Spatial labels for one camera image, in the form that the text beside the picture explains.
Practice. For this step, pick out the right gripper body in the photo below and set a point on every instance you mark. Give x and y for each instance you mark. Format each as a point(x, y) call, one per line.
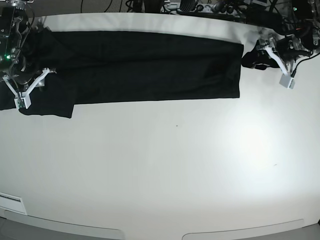
point(22, 73)

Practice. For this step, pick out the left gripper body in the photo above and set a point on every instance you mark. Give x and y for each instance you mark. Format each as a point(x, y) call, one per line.
point(288, 49)

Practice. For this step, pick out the black T-shirt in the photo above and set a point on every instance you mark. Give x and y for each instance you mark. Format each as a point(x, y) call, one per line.
point(94, 67)

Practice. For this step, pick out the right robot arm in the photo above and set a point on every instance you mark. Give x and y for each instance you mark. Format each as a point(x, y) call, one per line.
point(19, 58)

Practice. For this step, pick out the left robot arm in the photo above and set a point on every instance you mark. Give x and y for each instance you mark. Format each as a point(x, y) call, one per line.
point(290, 29)

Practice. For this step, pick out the white power strip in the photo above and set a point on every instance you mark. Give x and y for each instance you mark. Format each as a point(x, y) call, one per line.
point(213, 9)

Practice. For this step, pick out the white label plate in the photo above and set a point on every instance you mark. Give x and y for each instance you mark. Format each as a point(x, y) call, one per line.
point(12, 203)

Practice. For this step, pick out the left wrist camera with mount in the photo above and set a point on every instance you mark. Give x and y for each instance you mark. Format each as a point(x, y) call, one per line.
point(287, 81)

